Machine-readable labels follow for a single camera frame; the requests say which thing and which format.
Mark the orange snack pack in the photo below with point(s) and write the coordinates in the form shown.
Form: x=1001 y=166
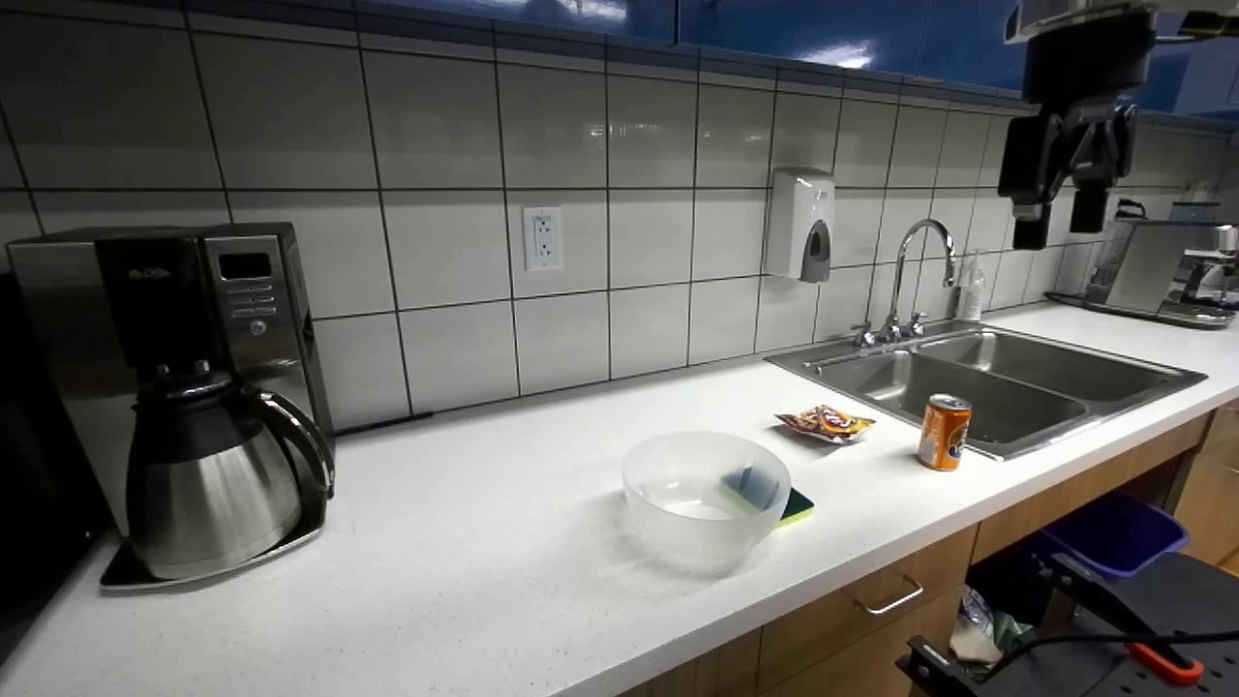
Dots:
x=824 y=423

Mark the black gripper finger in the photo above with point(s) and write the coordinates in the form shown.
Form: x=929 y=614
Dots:
x=1028 y=179
x=1093 y=166

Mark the white wall power outlet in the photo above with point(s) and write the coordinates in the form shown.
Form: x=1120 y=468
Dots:
x=542 y=236

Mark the stainless steel coffee maker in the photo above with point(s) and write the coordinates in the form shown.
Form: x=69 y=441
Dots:
x=193 y=309

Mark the white wall soap dispenser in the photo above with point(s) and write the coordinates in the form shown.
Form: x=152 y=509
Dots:
x=799 y=227

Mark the orange soda can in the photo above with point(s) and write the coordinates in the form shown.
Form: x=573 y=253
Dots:
x=944 y=429

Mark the wooden cabinet drawer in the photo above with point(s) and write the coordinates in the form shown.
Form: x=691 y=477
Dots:
x=864 y=633

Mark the stainless steel double sink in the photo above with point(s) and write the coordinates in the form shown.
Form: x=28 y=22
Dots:
x=1021 y=382

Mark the stainless steel coffee carafe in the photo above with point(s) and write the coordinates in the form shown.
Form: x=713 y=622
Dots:
x=213 y=486

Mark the silver espresso machine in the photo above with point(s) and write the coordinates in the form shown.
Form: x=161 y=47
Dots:
x=1163 y=273

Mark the chrome sink faucet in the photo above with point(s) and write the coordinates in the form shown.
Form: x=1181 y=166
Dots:
x=911 y=277

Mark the blue plastic bin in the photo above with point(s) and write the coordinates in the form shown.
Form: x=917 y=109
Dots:
x=1113 y=531

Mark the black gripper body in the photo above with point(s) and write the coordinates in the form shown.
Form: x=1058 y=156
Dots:
x=1084 y=63

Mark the crumpled plastic bag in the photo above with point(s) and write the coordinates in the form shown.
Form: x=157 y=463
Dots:
x=988 y=633

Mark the glossy blue wall cabinets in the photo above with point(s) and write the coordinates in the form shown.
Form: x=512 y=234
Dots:
x=774 y=23

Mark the translucent white plastic bowl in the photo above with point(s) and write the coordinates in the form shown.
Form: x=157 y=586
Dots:
x=702 y=506

